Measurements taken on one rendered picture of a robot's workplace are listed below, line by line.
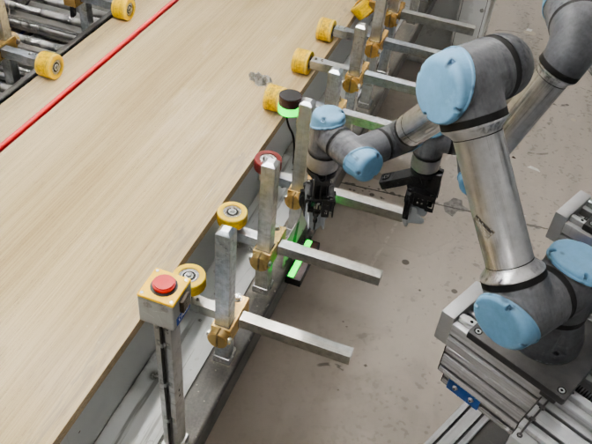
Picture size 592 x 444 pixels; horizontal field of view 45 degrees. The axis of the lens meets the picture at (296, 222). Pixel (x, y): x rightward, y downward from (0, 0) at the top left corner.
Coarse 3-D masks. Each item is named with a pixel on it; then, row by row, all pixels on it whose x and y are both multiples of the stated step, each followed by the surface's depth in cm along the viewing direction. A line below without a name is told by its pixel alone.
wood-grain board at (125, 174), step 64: (192, 0) 274; (256, 0) 278; (320, 0) 282; (64, 64) 233; (128, 64) 236; (192, 64) 239; (256, 64) 242; (0, 128) 206; (64, 128) 208; (128, 128) 210; (192, 128) 213; (256, 128) 215; (0, 192) 185; (64, 192) 187; (128, 192) 189; (192, 192) 191; (0, 256) 169; (64, 256) 170; (128, 256) 172; (0, 320) 155; (64, 320) 157; (128, 320) 158; (0, 384) 143; (64, 384) 145
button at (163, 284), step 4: (160, 276) 124; (164, 276) 124; (168, 276) 124; (152, 280) 123; (156, 280) 123; (160, 280) 123; (164, 280) 123; (168, 280) 123; (172, 280) 123; (152, 284) 123; (156, 284) 122; (160, 284) 122; (164, 284) 122; (168, 284) 123; (172, 284) 123; (156, 288) 122; (160, 288) 122; (164, 288) 122; (168, 288) 122; (172, 288) 122; (160, 292) 122; (164, 292) 122
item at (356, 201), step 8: (280, 176) 205; (288, 176) 206; (280, 184) 206; (288, 184) 205; (344, 192) 202; (336, 200) 203; (344, 200) 202; (352, 200) 200; (360, 200) 200; (368, 200) 201; (376, 200) 201; (360, 208) 201; (368, 208) 200; (376, 208) 199; (384, 208) 199; (392, 208) 199; (400, 208) 199; (384, 216) 200; (392, 216) 199; (400, 216) 198
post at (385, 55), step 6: (390, 0) 261; (396, 0) 260; (390, 6) 263; (396, 6) 262; (396, 12) 263; (390, 30) 269; (390, 36) 270; (384, 48) 274; (384, 54) 276; (390, 54) 278; (384, 60) 277; (378, 66) 280; (384, 66) 279
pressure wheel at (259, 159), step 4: (260, 152) 205; (264, 152) 205; (268, 152) 206; (272, 152) 206; (276, 152) 206; (256, 156) 204; (260, 156) 204; (264, 156) 205; (268, 156) 204; (272, 156) 205; (276, 156) 205; (280, 156) 205; (256, 160) 202; (260, 160) 203; (280, 160) 203; (256, 164) 202; (260, 164) 201; (280, 164) 203; (256, 168) 203; (260, 168) 202; (280, 168) 204; (260, 172) 203
